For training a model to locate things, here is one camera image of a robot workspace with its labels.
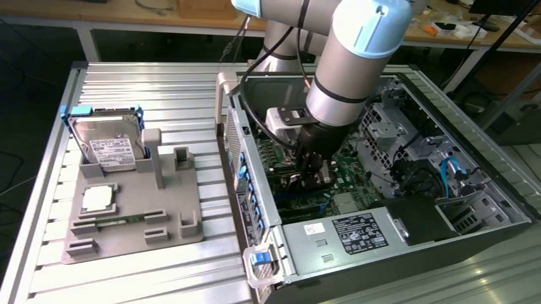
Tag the blue slot retention clip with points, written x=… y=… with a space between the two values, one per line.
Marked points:
x=245 y=173
x=262 y=226
x=256 y=200
x=244 y=159
x=250 y=188
x=258 y=213

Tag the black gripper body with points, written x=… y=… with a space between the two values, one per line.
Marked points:
x=321 y=139

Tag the green motherboard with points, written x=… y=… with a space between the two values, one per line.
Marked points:
x=354 y=171

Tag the grey plastic parts rack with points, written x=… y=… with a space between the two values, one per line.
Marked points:
x=135 y=202

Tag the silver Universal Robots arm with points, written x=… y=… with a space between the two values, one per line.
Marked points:
x=360 y=63

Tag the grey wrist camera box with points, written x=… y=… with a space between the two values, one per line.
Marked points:
x=280 y=123

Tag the grey power supply unit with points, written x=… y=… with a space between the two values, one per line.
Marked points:
x=313 y=253

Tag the black stand pole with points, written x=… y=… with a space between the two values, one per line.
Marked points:
x=499 y=38

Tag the black case lock block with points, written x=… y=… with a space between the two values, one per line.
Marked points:
x=246 y=129

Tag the open black PC case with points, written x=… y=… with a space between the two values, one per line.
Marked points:
x=465 y=253

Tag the metal disk bay cage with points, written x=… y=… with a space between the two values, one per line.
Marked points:
x=383 y=126

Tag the green RAM stick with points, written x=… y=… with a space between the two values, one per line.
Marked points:
x=122 y=219

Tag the black plastic fan shroud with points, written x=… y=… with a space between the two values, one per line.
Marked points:
x=419 y=221

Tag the black monitor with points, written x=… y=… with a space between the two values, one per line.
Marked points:
x=507 y=6

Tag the silver CPU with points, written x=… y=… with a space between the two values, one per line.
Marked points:
x=98 y=199

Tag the blue disk caddy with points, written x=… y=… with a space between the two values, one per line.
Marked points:
x=82 y=111

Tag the installed RAM stick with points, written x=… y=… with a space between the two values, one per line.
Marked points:
x=284 y=174

